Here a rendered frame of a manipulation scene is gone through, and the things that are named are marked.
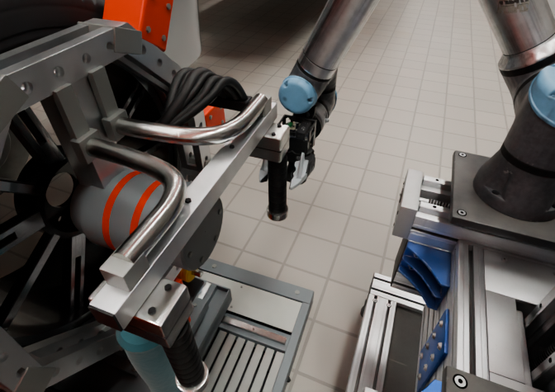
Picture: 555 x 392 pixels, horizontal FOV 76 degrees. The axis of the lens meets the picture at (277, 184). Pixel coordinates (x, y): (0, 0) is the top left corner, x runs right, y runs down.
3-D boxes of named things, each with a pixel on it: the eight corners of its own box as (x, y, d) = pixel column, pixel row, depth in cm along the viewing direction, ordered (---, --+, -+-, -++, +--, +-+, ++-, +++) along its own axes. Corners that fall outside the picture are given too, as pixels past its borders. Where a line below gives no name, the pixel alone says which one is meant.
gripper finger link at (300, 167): (289, 168, 62) (294, 139, 69) (289, 193, 66) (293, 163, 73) (307, 170, 62) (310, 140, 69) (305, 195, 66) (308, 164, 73)
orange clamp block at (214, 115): (180, 136, 83) (199, 118, 89) (210, 142, 81) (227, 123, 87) (174, 109, 78) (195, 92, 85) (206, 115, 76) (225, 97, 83)
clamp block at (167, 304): (130, 285, 43) (116, 258, 39) (196, 309, 40) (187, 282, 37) (101, 323, 39) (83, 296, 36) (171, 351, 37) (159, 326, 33)
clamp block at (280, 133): (244, 139, 67) (243, 114, 63) (290, 148, 64) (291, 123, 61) (233, 153, 63) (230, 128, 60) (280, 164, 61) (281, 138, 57)
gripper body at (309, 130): (272, 127, 70) (291, 101, 78) (273, 162, 75) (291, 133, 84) (310, 134, 68) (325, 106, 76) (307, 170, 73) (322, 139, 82)
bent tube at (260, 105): (173, 92, 65) (161, 31, 58) (272, 109, 60) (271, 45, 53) (107, 142, 52) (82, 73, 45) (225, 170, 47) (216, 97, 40)
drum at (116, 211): (134, 203, 71) (113, 145, 62) (230, 230, 65) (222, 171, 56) (83, 256, 61) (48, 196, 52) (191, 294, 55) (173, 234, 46)
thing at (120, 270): (97, 150, 51) (68, 80, 44) (217, 180, 46) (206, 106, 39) (-18, 239, 38) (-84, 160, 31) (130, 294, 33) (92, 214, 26)
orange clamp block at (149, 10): (129, 47, 61) (136, -7, 60) (168, 53, 59) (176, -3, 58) (98, 34, 55) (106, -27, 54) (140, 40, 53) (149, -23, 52)
